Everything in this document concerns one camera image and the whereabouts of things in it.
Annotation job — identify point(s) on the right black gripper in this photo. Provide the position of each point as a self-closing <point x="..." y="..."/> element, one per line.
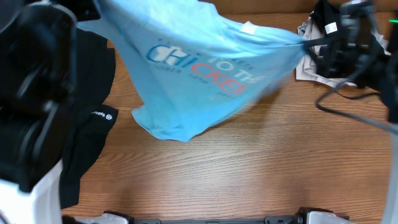
<point x="331" y="48"/>

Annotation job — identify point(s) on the light blue printed t-shirt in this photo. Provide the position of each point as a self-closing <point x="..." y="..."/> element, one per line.
<point x="192" y="67"/>

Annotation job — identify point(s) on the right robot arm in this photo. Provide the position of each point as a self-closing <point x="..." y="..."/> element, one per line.
<point x="388" y="96"/>

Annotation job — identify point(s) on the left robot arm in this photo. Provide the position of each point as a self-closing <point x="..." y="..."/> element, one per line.
<point x="38" y="94"/>

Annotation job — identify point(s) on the black folded garment on pile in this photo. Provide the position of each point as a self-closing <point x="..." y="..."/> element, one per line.
<point x="327" y="18"/>

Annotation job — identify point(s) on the beige folded garment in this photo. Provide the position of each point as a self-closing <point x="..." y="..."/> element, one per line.
<point x="306" y="70"/>

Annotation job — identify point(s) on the black t-shirt on left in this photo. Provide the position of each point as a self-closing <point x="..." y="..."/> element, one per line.
<point x="92" y="119"/>

